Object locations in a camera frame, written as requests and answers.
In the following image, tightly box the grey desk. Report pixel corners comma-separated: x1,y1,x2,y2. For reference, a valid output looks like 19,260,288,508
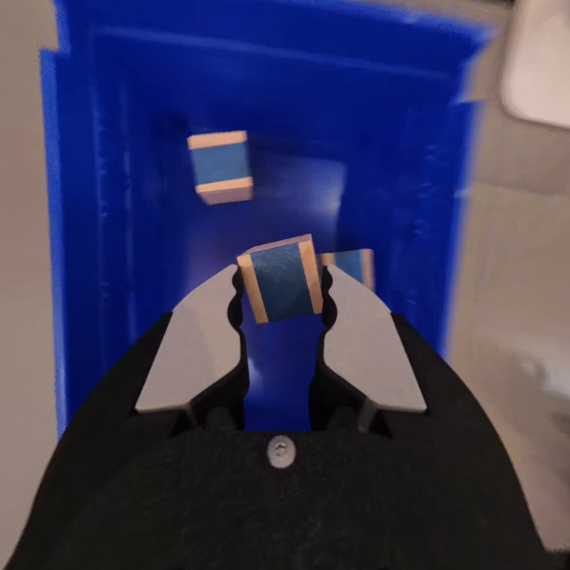
0,0,570,557

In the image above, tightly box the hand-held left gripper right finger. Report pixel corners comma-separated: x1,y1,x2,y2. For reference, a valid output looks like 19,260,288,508
309,265,428,433

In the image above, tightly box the wooden cube with blue stripe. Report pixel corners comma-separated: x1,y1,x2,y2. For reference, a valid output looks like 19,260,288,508
187,130,254,205
317,249,376,292
236,234,324,325

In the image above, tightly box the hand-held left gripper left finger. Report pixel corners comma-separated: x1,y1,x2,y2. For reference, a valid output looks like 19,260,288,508
134,264,250,428

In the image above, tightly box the blue plastic bin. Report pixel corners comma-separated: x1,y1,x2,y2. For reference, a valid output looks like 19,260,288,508
39,0,497,441

